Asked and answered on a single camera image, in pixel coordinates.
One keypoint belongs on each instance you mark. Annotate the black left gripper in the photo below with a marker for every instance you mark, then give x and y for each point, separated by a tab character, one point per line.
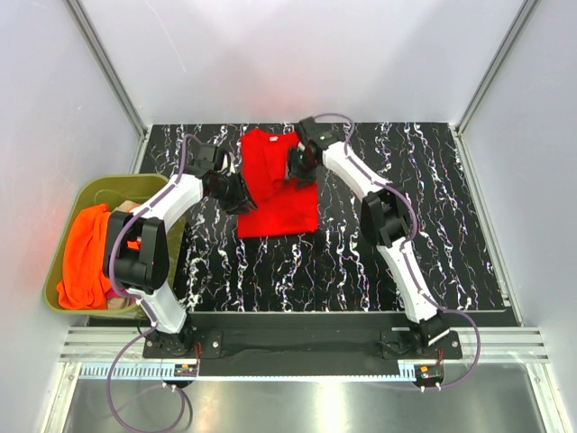
242	201

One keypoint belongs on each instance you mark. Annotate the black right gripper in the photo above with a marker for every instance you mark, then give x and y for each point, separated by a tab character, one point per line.
305	179

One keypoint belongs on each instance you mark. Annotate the red t shirt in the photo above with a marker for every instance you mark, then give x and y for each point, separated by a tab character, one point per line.
283	208

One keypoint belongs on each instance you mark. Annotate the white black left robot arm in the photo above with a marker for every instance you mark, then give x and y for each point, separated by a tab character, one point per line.
136	259

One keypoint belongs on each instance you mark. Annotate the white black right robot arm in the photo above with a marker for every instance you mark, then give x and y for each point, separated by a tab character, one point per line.
388	222

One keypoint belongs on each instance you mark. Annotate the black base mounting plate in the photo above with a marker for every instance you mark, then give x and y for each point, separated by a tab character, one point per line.
289	345

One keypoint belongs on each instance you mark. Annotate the olive green plastic bin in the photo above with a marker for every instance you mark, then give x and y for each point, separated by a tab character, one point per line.
113	191

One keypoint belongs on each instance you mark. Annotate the left orange connector board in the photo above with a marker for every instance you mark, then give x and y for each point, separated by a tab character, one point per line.
186	370

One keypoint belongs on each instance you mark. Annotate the orange connector board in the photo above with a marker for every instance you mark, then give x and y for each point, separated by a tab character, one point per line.
186	370
430	372

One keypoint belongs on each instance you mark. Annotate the orange t shirt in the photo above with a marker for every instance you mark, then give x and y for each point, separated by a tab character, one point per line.
83	285

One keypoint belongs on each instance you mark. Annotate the right orange connector board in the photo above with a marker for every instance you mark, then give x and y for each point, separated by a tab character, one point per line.
430	372

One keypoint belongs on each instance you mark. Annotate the aluminium frame rail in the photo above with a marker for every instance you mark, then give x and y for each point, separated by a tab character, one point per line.
116	353

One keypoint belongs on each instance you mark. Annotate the left aluminium corner post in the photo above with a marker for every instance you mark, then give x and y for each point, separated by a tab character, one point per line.
90	35

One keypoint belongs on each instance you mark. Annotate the aluminium corner post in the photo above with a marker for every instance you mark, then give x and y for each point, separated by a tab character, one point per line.
506	46
90	35

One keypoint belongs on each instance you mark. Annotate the right aluminium corner post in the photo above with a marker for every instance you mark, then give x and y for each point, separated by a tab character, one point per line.
506	46

